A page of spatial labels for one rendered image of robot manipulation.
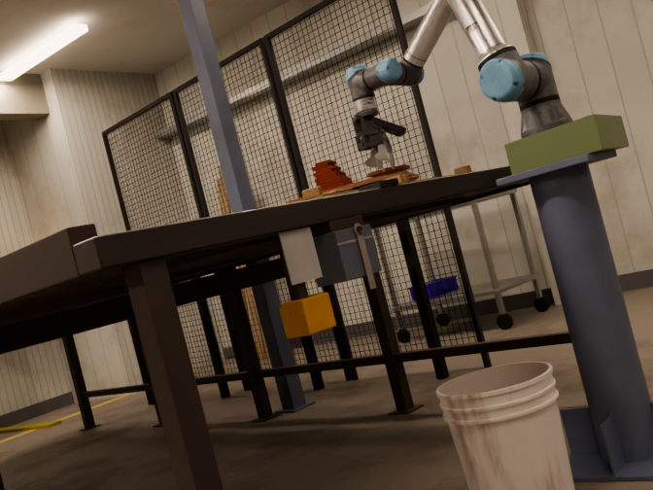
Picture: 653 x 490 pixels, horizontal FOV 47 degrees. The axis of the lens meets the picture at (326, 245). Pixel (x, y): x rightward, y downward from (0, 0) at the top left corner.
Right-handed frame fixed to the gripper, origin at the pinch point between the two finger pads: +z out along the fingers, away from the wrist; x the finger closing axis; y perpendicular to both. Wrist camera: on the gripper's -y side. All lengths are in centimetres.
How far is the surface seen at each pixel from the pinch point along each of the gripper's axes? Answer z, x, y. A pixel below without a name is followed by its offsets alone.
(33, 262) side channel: 9, 68, 108
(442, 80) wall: -94, -317, -201
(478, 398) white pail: 64, 64, 20
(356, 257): 24, 59, 39
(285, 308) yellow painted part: 31, 65, 60
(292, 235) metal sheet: 16, 65, 54
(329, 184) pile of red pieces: -8, -83, -7
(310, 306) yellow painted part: 32, 69, 55
